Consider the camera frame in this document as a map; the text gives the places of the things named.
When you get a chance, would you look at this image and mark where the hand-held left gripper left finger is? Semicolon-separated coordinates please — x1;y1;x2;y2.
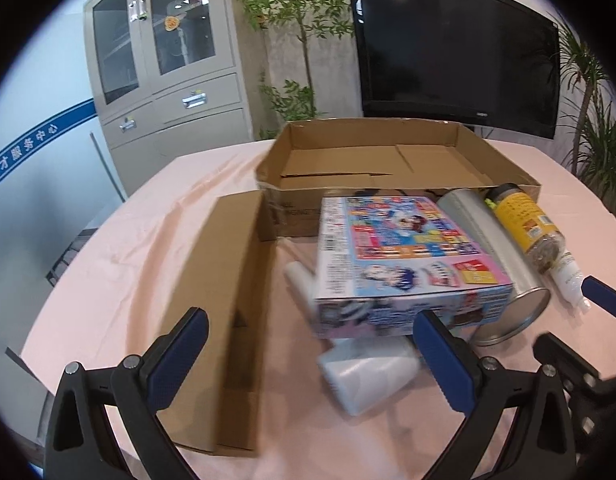
45;306;210;480

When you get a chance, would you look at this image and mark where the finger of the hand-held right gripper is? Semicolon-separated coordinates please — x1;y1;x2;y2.
581;276;616;319
532;332;605;387

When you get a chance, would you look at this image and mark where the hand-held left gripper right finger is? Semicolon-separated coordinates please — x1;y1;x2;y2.
412;309;576;480

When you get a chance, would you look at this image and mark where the narrow brown cardboard box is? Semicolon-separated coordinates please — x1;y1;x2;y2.
155;191;279;457

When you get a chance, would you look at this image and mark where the yellow label clear jar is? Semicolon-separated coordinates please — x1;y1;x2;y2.
488;183;571;275

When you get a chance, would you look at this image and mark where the silver metal can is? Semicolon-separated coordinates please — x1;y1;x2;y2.
435;187;551;347

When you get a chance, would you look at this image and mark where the colourful printed cartoon box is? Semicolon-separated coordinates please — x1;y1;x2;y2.
310;196;515;339

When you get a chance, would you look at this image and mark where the large cardboard box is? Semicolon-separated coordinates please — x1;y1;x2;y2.
254;117;543;241

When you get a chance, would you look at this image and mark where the white squeeze tube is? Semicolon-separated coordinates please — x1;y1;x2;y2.
550;251;594;313

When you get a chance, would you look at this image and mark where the white hair dryer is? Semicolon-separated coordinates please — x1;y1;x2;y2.
283;260;424;416

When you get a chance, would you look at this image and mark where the pink tablecloth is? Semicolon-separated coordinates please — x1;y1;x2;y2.
18;137;616;480

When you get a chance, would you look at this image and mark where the spiky leaf potted plant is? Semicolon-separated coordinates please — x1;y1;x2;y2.
548;10;616;211

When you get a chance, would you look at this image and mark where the grey metal cabinet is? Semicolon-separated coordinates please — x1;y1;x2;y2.
83;0;254;196

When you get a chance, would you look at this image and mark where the glass partition with blue band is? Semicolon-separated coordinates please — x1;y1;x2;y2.
0;10;125;411

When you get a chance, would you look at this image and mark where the black flat screen television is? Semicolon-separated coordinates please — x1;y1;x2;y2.
344;0;560;140

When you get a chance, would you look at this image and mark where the leafy green potted tree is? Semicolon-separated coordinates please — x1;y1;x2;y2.
233;0;356;141

